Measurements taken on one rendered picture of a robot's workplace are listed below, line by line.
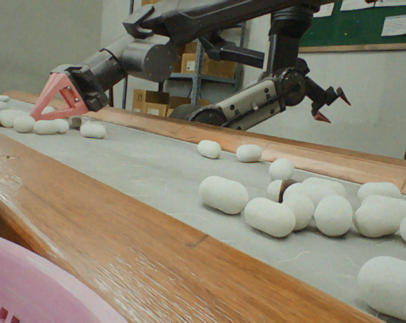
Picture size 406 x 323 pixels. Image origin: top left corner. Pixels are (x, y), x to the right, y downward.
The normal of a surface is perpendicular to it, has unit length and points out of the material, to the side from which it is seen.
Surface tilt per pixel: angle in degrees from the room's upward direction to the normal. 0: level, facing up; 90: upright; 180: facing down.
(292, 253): 0
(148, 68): 96
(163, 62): 96
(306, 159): 45
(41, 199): 0
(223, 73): 90
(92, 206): 0
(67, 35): 90
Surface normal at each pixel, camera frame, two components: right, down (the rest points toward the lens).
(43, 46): 0.63, 0.18
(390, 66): -0.78, 0.00
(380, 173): -0.46, -0.69
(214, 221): 0.11, -0.98
